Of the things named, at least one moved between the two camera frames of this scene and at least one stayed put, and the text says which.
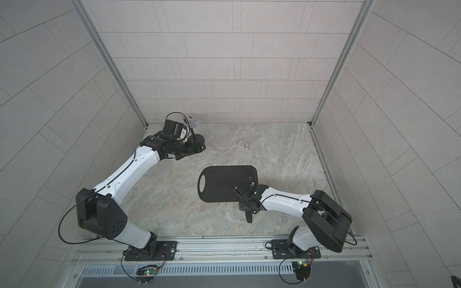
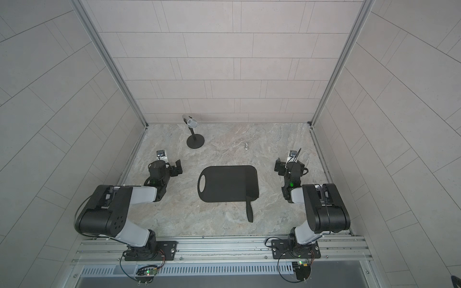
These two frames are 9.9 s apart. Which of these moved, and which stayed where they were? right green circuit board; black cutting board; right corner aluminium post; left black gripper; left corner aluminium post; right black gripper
Moved: right black gripper; left black gripper
Stayed: right green circuit board; right corner aluminium post; black cutting board; left corner aluminium post
